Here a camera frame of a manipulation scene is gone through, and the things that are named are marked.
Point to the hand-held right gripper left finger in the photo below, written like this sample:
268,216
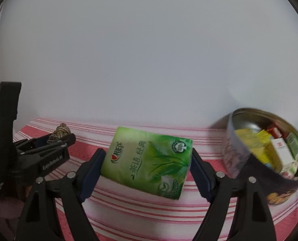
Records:
93,172

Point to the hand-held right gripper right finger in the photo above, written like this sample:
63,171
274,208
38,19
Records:
201,175

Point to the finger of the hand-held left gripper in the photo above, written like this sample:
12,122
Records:
61,143
33,143

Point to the round printed metal tin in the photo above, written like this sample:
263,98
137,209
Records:
264,180

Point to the red snack packet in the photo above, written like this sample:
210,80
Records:
276,131

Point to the green square sachet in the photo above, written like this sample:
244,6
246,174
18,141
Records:
295,144

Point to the red white striped cloth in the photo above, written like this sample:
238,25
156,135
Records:
138,213

